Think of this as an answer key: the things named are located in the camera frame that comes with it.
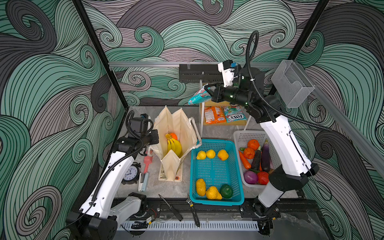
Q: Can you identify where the dark green cucumber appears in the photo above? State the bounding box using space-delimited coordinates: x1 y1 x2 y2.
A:
251 146 262 171

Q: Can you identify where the yellow orange peach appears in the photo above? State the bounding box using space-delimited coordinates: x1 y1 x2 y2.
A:
217 150 229 161

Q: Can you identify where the clear acrylic wall holder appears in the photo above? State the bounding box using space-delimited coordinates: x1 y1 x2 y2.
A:
272 60 315 109

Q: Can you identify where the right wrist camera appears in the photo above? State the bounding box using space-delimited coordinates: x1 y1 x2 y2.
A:
218 60 238 88

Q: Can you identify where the black wall tray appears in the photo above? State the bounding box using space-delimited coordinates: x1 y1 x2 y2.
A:
179 64 223 84

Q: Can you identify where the yellow lemon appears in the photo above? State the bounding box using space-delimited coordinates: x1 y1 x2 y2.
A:
206 150 216 159
196 151 207 160

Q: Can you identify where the green avocado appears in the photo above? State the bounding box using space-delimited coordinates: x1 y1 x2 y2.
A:
220 184 234 199

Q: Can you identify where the pink green candy bag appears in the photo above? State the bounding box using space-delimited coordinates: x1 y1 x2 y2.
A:
188 88 212 105

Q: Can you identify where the purple onion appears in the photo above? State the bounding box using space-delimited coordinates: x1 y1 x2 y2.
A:
244 171 259 185

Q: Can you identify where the white plastic basket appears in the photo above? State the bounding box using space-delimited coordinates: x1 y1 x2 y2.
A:
233 130 281 189

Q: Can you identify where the black alarm clock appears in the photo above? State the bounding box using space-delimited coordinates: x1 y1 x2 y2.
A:
122 162 141 185

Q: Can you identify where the yellow starfruit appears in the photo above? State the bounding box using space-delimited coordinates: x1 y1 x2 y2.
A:
196 179 206 197

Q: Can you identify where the cream floral tote bag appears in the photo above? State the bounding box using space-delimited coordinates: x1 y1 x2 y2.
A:
150 107 202 182

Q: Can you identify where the orange tangerine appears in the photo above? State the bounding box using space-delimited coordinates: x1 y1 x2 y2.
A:
169 133 178 140

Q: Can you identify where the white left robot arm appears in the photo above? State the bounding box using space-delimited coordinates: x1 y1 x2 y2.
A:
66 114 159 240

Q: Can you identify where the yellow banana bunch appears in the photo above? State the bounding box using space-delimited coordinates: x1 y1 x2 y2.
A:
165 134 183 158

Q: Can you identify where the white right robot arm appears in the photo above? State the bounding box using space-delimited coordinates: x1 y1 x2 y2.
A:
205 68 319 215

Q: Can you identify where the red orange bell pepper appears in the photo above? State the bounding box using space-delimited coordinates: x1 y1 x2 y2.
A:
243 148 255 160

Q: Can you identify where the white wooden shelf rack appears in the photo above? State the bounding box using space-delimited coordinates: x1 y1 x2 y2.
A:
199 79 259 136

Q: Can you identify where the teal plastic basket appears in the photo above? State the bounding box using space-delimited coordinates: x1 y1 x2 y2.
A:
189 139 245 206

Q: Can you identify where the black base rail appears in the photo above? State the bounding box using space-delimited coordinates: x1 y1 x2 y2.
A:
131 198 284 221

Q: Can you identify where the white slotted cable duct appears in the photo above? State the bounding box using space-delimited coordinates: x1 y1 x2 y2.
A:
118 221 259 232

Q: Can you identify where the red tomato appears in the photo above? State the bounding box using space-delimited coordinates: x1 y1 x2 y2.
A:
257 172 269 186

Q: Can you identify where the orange carrot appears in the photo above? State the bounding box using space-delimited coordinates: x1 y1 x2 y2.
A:
239 151 251 170

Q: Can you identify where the orange tomato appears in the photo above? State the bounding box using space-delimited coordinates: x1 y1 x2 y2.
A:
247 139 260 151

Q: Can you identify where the large yellow pear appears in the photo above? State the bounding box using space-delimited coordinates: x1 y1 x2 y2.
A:
206 186 223 200

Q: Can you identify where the purple eggplant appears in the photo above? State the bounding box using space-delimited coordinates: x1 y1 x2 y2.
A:
261 140 271 172

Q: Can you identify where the orange Fox's candy bag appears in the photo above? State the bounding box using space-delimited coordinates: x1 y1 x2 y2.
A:
204 106 226 125

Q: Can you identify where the pink handled brush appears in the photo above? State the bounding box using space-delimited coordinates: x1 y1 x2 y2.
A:
138 148 154 192

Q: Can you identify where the teal Fox's candy bag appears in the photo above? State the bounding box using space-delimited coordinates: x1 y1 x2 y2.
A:
223 106 246 123

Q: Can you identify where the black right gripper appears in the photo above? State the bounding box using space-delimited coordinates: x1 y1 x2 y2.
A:
209 79 259 109

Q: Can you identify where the black adjustable wrench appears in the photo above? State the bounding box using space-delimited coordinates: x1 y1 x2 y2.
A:
186 195 201 228

